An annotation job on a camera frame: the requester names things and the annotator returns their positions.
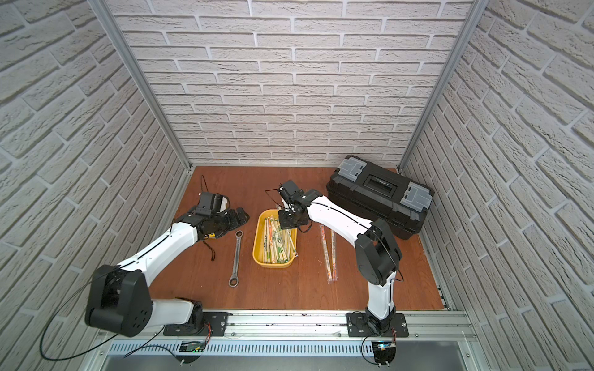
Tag red striped chopsticks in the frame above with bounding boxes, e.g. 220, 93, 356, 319
320, 224, 334, 282

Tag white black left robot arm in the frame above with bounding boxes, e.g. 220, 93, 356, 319
84, 207, 250, 338

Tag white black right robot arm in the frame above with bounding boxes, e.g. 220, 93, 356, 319
278, 182, 402, 332

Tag yellow plastic storage box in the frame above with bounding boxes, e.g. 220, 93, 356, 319
252, 210, 298, 269

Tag black plastic toolbox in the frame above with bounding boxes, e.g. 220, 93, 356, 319
326, 155, 434, 240

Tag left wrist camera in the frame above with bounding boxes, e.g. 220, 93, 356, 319
195, 192, 224, 216

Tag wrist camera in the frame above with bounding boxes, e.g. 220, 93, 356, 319
195, 192, 224, 216
278, 180, 304, 205

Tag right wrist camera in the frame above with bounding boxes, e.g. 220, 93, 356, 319
278, 180, 304, 205

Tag aluminium mounting rail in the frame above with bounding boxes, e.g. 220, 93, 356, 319
98, 310, 478, 360

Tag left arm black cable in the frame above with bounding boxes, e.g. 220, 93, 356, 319
39, 273, 122, 363

